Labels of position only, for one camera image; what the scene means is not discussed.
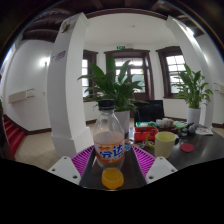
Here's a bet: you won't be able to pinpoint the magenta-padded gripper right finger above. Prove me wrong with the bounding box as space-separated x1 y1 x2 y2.
132 145 178 185

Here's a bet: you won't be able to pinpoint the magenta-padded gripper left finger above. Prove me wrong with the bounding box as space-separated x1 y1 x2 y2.
48 144 96 186

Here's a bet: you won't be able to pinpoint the orange soda plastic bottle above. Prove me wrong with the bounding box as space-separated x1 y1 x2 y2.
92 98 126 191

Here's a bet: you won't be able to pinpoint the colourful stickers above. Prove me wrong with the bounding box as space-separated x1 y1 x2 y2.
124 139 148 150

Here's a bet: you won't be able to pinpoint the red box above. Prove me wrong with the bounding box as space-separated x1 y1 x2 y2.
134 125 159 143

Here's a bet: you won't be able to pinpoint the flat round red coaster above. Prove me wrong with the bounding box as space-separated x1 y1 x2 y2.
180 142 195 154

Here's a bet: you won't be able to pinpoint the green-topped box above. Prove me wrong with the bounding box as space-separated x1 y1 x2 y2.
135 121 158 128

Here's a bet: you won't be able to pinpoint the green plastic object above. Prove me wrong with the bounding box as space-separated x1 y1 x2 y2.
173 120 188 130

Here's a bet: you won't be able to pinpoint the grey microphone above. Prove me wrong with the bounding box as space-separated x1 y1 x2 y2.
181 122 198 135

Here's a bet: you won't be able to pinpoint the black chair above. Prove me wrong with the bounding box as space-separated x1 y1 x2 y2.
134 99 165 124

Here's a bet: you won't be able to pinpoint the white printed magazine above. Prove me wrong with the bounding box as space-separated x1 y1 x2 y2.
194 124 214 137

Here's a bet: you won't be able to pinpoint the red carpeted staircase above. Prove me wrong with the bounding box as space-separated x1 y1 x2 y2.
3 114 27 156

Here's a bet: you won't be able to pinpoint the tall potted plant white pot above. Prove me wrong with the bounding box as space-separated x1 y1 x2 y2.
173 63 214 126

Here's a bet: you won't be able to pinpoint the bushy potted plant white pot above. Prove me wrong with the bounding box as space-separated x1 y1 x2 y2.
78 56 148 134

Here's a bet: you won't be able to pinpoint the wide dark-framed window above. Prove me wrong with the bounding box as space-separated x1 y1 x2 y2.
155 45 186 99

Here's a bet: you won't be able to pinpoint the dark wooden double door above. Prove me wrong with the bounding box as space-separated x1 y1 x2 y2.
104 49 155 101

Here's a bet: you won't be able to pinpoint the narrow dark-framed window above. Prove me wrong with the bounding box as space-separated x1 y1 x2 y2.
82 49 99 101

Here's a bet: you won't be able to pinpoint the pale yellow cup green handle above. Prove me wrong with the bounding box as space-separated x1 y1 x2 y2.
145 131 178 159

